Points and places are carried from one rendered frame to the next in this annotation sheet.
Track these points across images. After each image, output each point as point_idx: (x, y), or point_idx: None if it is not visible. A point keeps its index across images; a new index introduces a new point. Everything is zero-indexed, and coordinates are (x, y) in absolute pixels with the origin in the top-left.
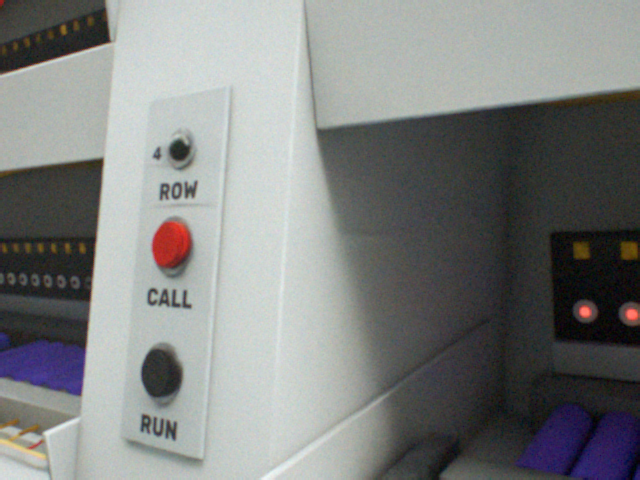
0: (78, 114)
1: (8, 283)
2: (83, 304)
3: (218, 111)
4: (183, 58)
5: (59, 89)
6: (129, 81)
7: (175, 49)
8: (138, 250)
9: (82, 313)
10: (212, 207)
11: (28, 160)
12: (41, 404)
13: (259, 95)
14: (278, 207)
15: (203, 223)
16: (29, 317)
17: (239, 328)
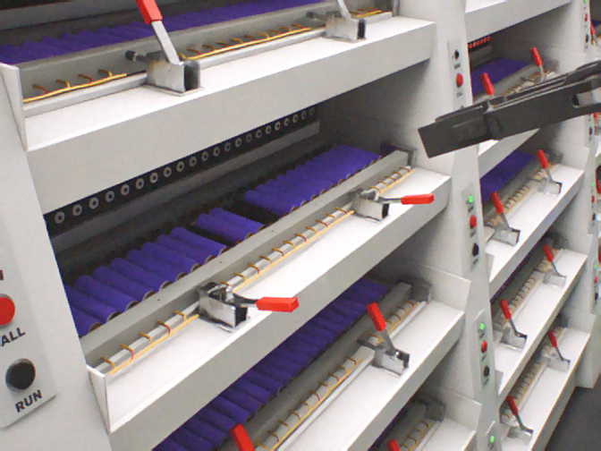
0: (423, 46)
1: (133, 190)
2: (216, 167)
3: (460, 44)
4: (450, 29)
5: (420, 37)
6: (441, 35)
7: (448, 26)
8: (452, 84)
9: (215, 174)
10: (462, 68)
11: (406, 64)
12: (379, 170)
13: (462, 39)
14: (468, 65)
15: (461, 72)
16: (181, 199)
17: (467, 95)
